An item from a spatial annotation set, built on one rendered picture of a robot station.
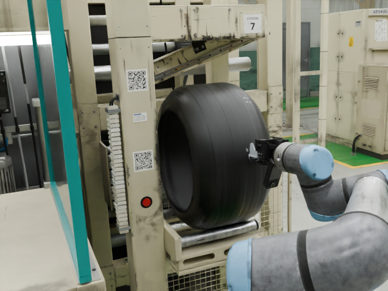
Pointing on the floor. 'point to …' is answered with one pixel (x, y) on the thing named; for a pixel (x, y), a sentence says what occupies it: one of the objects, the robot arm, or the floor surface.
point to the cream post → (138, 142)
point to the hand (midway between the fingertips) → (252, 156)
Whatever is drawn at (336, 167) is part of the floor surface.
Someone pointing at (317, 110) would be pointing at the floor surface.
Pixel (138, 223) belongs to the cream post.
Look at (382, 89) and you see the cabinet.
